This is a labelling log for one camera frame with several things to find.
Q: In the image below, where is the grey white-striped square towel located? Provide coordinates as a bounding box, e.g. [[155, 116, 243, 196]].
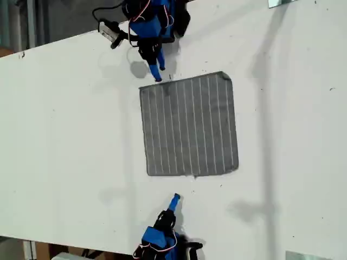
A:
[[139, 70, 240, 177]]

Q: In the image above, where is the white plastic object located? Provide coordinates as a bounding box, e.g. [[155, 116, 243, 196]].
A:
[[51, 252, 85, 260]]

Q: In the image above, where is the brown cardboard box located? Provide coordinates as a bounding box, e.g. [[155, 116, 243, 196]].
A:
[[35, 242, 109, 260]]

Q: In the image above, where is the steel plate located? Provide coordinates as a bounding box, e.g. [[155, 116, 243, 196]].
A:
[[267, 0, 296, 9]]

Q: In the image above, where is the white table leg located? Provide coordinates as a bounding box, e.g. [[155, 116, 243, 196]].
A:
[[23, 239, 37, 260]]

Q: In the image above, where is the black camera stalk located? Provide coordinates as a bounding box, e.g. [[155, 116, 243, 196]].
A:
[[119, 30, 139, 42]]

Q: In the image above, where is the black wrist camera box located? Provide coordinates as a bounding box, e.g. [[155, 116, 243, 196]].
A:
[[185, 238, 204, 260], [98, 20, 122, 50]]

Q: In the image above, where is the black camera cable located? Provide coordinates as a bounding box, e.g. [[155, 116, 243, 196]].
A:
[[92, 0, 126, 28]]

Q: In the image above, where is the grey metal frame post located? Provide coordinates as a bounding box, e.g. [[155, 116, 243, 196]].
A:
[[27, 0, 37, 49]]

